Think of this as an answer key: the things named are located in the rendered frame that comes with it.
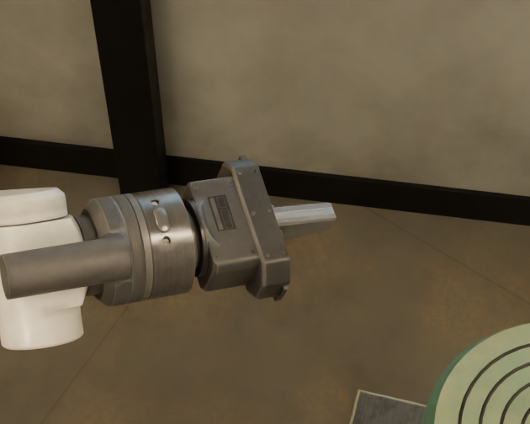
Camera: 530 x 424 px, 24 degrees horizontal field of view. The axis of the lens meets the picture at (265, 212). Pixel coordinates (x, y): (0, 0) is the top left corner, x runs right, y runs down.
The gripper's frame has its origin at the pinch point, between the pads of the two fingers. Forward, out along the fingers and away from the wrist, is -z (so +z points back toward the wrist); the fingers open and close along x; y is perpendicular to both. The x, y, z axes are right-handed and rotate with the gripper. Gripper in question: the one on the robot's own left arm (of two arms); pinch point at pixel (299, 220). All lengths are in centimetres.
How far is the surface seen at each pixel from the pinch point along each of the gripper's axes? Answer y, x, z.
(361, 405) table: -38.9, 6.5, -17.6
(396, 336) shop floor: -128, -30, -71
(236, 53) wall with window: -99, -84, -45
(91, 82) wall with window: -120, -94, -21
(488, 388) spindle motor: 23.2, 24.0, 2.4
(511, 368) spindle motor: 23.5, 23.1, 0.5
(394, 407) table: -37.9, 7.8, -21.1
